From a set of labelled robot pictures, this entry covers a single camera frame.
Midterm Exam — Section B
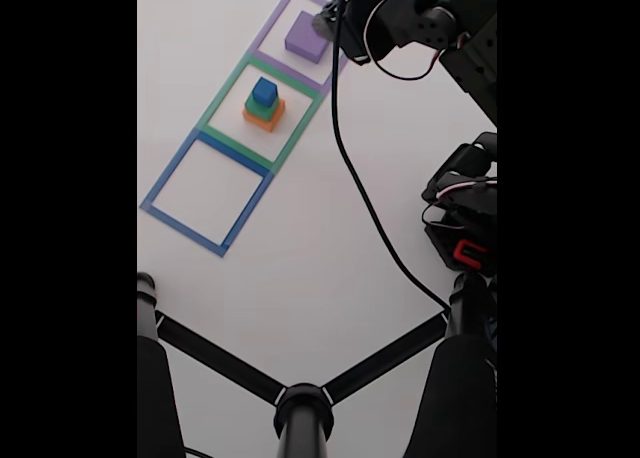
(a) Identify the purple block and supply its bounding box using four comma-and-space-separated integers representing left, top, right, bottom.
284, 10, 332, 65

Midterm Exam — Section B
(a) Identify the small blue cube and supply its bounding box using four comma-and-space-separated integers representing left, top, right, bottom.
252, 76, 279, 105

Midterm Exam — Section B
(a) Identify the green cube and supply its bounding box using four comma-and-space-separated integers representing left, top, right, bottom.
245, 95, 280, 120

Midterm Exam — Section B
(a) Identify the orange block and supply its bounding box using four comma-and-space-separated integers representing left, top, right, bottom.
243, 100, 287, 133

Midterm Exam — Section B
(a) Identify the red table clamp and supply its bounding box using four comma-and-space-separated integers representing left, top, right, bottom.
453, 238, 489, 270

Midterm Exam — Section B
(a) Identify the white red servo wire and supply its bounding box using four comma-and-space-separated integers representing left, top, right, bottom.
362, 0, 471, 82

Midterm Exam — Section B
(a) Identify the purple square frame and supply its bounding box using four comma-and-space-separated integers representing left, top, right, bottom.
248, 0, 351, 93

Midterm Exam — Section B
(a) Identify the thick black camera cable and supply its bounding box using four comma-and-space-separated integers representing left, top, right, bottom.
330, 0, 451, 313

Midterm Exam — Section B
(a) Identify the green square frame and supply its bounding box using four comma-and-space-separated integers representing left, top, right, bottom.
195, 52, 322, 174

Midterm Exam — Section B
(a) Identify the blue square frame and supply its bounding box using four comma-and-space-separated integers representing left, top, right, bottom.
139, 127, 275, 258

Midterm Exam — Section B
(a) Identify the black camera tripod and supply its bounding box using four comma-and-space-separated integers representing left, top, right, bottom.
137, 272, 498, 458

